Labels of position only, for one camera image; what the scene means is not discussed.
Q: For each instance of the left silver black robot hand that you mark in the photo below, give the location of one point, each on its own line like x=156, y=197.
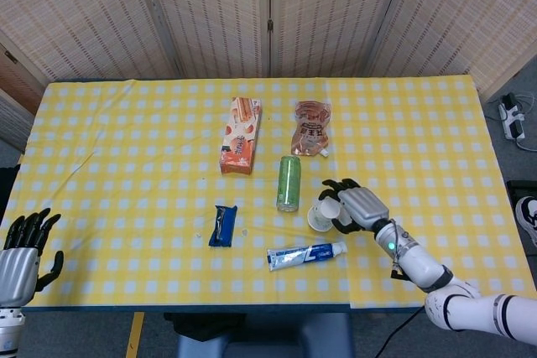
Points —
x=17, y=266

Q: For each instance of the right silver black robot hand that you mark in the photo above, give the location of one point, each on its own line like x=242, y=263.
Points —
x=363, y=205

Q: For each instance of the white floral paper cup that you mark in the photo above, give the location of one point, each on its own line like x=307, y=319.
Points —
x=331, y=209
x=317, y=220

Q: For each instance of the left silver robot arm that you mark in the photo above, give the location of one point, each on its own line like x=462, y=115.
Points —
x=8, y=328

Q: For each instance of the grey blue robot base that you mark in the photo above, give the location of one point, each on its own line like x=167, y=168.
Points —
x=268, y=337

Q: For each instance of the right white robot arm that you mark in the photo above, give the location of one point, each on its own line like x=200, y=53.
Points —
x=423, y=266

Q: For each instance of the yellow checked tablecloth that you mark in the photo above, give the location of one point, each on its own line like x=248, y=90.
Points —
x=126, y=173
x=419, y=157

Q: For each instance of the green drink can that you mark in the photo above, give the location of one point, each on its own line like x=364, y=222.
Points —
x=288, y=182

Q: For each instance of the blue white toothpaste tube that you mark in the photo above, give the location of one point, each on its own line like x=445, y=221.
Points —
x=302, y=255

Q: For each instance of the orange spout pouch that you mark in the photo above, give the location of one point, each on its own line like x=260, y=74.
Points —
x=311, y=131

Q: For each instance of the yellow floor tape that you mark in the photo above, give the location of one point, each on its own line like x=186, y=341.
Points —
x=135, y=335

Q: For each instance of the orange biscuit box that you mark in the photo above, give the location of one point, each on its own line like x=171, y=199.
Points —
x=241, y=140

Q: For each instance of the blue snack packet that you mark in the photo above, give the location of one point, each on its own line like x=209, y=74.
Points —
x=224, y=228

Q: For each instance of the black white sneaker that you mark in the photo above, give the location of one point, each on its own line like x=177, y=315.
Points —
x=529, y=217

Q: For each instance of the white power strip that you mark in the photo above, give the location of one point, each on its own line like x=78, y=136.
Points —
x=512, y=117

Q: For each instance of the brown woven screen panel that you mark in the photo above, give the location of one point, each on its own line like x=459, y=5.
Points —
x=19, y=85

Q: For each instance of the woven folding screen panel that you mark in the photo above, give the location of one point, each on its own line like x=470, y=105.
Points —
x=84, y=10
x=210, y=10
x=470, y=14
x=335, y=10

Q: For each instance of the metal screen hinge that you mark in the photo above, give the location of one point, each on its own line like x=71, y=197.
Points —
x=270, y=25

